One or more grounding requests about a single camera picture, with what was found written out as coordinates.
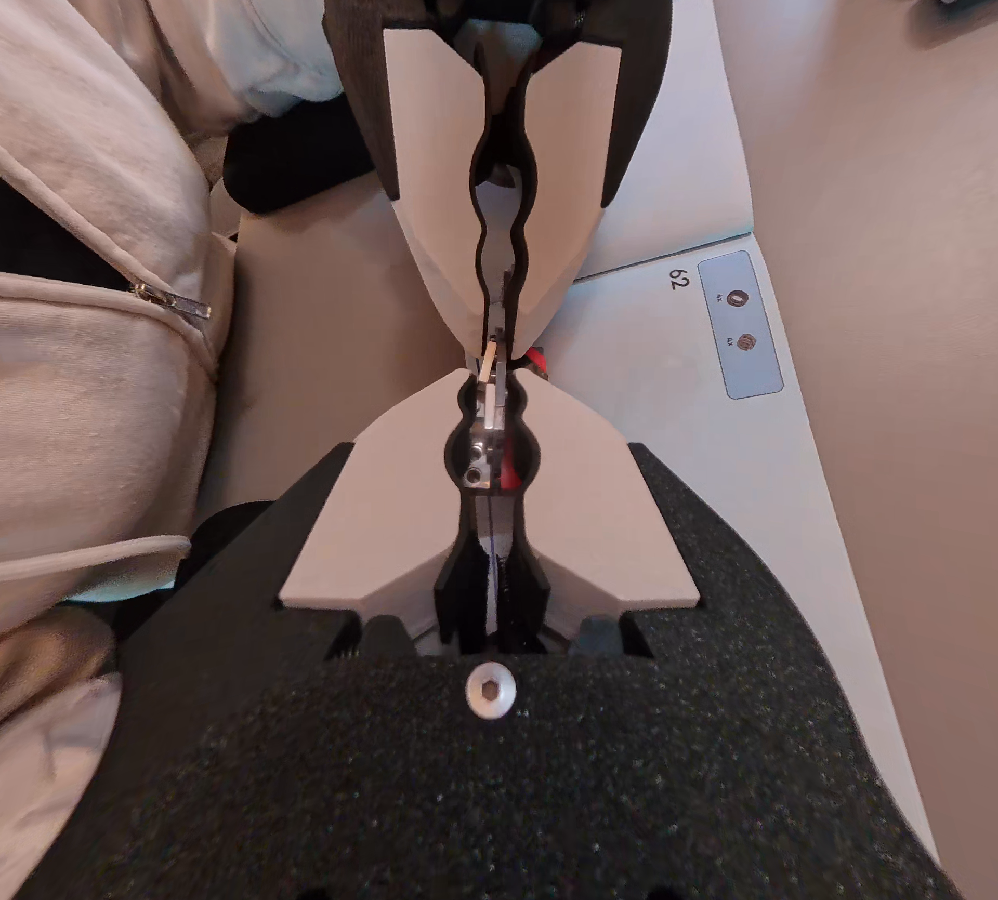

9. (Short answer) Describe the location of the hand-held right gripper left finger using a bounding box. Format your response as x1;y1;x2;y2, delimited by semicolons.
278;368;478;645

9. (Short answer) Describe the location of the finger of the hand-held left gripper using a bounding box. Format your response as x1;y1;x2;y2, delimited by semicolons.
510;41;624;363
380;27;500;371

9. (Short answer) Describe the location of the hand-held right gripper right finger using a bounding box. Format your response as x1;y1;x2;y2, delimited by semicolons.
507;368;700;653

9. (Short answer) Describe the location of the grey lego vehicle model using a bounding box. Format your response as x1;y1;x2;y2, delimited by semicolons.
460;264;552;496

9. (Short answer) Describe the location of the open lego instruction booklet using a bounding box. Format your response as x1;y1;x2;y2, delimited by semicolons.
546;0;938;862

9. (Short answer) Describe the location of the black chair armrest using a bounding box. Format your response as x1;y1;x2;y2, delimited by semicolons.
222;91;377;215

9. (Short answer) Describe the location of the person's torso in cream hoodie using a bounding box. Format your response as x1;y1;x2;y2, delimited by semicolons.
0;0;235;893

